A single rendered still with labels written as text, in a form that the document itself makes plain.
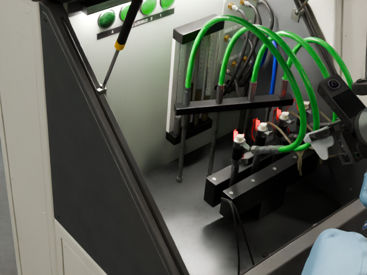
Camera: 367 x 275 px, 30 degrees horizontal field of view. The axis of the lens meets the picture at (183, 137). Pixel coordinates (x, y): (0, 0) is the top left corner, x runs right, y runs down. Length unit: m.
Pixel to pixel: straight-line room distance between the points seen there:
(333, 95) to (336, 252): 0.59
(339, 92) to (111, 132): 0.49
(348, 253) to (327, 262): 0.02
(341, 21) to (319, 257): 1.20
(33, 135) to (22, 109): 0.07
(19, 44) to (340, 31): 0.82
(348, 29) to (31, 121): 0.86
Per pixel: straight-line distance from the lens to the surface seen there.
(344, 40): 1.87
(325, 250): 0.71
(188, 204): 1.89
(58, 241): 1.95
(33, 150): 1.83
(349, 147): 1.26
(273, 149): 1.57
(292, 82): 1.46
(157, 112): 1.85
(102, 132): 1.45
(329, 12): 1.82
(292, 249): 1.66
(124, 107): 1.76
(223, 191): 1.72
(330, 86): 1.27
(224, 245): 1.80
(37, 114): 1.71
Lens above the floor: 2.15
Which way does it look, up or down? 39 degrees down
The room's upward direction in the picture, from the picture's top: 5 degrees clockwise
